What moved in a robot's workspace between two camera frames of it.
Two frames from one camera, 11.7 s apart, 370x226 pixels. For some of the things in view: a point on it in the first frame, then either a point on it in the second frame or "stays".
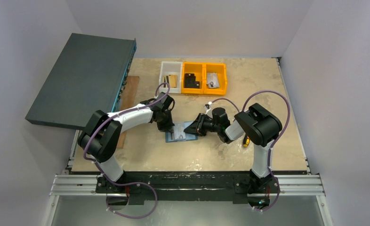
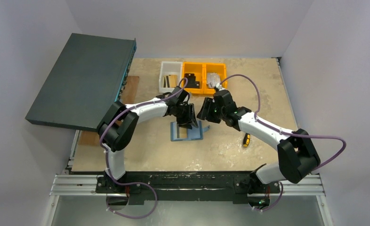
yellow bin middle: x=197 y=68 stays
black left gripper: x=166 y=125 -> x=185 y=113
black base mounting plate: x=144 y=188 stays
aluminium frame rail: x=67 y=183 stays
